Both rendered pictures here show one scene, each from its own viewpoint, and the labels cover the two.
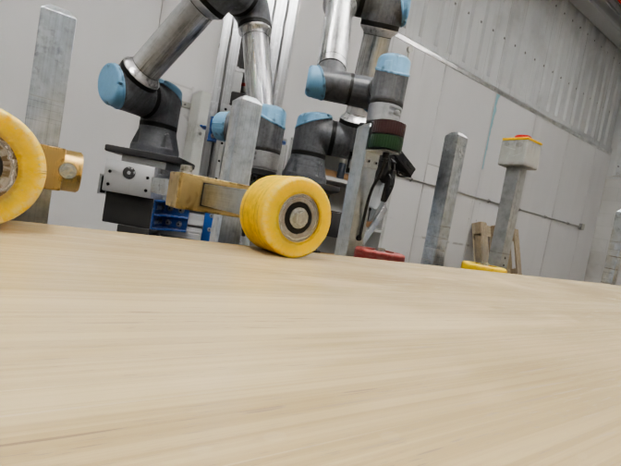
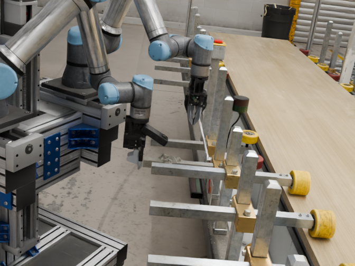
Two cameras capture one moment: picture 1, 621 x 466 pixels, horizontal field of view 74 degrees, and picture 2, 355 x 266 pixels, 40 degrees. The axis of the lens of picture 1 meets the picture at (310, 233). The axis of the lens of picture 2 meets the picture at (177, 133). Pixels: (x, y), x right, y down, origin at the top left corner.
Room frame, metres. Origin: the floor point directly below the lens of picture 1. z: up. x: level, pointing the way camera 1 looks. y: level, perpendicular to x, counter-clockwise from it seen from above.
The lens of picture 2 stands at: (0.02, 1.52, 1.66)
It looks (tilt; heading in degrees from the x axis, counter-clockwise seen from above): 22 degrees down; 301
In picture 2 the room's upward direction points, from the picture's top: 7 degrees clockwise
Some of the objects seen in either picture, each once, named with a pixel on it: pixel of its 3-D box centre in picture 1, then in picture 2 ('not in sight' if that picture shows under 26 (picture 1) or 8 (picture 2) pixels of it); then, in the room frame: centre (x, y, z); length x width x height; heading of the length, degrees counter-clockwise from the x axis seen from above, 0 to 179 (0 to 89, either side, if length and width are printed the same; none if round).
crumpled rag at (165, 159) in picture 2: not in sight; (169, 157); (0.92, 0.07, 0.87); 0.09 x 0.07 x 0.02; 35
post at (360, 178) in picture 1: (347, 251); (219, 154); (0.78, -0.08, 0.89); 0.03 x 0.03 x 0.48; 35
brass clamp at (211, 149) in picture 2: not in sight; (212, 145); (0.91, -0.26, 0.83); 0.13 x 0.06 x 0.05; 125
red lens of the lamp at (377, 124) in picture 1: (388, 129); (241, 101); (0.74, -0.10, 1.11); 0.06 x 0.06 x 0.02
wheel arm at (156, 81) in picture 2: not in sight; (188, 84); (1.52, -1.03, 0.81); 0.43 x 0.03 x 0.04; 35
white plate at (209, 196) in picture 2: not in sight; (207, 181); (0.82, -0.09, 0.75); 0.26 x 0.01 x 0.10; 125
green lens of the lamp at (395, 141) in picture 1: (385, 143); (240, 106); (0.74, -0.10, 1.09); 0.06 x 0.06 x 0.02
